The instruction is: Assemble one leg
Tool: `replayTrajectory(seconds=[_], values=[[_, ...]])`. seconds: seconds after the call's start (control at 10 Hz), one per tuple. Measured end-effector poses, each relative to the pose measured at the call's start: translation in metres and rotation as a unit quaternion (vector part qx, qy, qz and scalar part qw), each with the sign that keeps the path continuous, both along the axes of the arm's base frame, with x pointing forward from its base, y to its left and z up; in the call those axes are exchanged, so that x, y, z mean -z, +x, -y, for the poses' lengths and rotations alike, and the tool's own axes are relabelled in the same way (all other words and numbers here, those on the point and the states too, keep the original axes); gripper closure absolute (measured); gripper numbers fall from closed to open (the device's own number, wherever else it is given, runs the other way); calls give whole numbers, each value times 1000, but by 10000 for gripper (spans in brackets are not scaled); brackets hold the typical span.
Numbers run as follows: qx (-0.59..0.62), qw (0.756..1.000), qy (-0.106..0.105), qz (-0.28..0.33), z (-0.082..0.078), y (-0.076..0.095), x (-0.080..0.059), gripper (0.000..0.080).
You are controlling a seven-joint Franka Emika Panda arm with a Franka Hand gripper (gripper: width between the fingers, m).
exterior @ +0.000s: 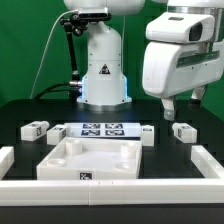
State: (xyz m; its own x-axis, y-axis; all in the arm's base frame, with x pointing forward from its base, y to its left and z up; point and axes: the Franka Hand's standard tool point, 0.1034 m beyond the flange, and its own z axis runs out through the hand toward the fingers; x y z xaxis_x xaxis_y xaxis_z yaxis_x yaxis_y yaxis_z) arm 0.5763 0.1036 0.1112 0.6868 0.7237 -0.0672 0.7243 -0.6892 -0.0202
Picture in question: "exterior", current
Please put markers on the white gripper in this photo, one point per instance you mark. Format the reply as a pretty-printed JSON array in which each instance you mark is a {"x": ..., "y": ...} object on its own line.
[{"x": 170, "y": 69}]

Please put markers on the white square tabletop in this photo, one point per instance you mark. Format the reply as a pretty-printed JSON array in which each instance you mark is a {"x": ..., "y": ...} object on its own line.
[{"x": 91, "y": 159}]

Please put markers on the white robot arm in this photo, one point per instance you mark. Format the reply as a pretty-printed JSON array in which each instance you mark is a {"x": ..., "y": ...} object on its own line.
[{"x": 104, "y": 87}]

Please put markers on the white fiducial marker plate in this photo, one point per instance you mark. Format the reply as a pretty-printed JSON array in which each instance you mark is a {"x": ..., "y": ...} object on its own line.
[{"x": 105, "y": 130}]

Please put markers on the white U-shaped fence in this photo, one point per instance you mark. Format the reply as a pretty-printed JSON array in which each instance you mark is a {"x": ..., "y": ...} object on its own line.
[{"x": 142, "y": 191}]

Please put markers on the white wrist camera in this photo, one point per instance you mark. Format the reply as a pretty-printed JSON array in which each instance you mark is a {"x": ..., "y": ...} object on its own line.
[{"x": 181, "y": 28}]

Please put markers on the grey camera on mount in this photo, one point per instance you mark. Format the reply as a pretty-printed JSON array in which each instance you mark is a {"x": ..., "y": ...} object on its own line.
[{"x": 93, "y": 13}]

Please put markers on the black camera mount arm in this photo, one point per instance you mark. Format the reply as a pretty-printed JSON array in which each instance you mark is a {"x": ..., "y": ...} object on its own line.
[{"x": 71, "y": 43}]

